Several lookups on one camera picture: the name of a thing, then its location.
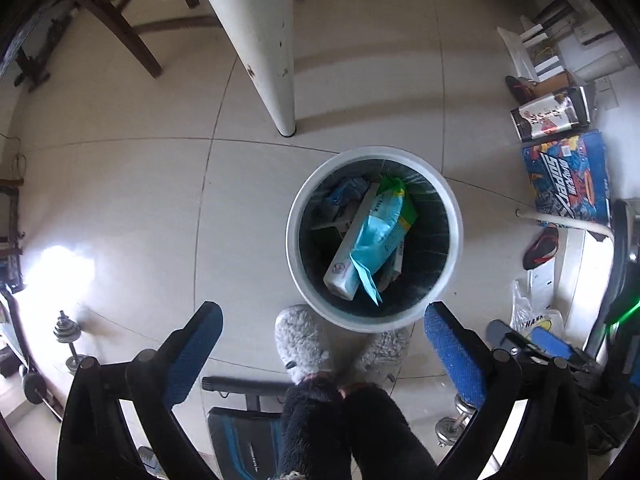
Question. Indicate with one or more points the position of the red black slipper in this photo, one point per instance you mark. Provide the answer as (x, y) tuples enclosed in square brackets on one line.
[(543, 249)]

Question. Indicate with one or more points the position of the left grey fluffy slipper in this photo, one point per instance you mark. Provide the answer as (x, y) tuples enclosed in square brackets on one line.
[(301, 344)]

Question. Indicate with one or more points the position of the blue printed drink carton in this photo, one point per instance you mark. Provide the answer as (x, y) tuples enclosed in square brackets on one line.
[(569, 177)]

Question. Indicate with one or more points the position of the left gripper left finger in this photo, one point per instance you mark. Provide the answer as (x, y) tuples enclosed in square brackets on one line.
[(95, 442)]

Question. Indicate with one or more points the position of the grey fluffy slipper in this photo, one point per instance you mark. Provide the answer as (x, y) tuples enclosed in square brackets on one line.
[(301, 344), (380, 360)]

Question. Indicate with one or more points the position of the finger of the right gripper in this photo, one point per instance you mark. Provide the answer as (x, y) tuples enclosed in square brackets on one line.
[(551, 344), (501, 336)]

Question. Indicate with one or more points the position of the long white toothpaste box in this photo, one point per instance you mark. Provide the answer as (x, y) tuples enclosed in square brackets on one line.
[(341, 278)]

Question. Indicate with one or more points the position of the white black liquor box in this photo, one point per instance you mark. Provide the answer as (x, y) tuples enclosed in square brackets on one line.
[(565, 110)]

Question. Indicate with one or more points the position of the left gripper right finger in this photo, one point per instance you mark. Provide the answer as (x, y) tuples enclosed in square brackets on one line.
[(550, 442)]

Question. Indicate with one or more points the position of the white table leg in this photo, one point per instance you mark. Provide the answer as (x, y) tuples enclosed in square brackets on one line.
[(261, 32)]

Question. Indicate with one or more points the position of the metal dumbbell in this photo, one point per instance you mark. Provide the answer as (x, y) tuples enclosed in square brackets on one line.
[(67, 332)]

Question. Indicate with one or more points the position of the white yellow plastic bag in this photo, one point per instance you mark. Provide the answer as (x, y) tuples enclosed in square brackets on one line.
[(525, 316)]

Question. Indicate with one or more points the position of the person's dark fuzzy legs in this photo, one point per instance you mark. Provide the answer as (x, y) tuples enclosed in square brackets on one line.
[(324, 432)]

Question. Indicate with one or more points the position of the right grey fluffy slipper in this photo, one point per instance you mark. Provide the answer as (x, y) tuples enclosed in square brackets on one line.
[(380, 360)]

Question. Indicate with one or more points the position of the white round trash bin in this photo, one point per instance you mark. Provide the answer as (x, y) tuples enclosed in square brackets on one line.
[(432, 250)]

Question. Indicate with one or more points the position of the blue white snack packet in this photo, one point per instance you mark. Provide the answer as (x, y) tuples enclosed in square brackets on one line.
[(347, 190)]

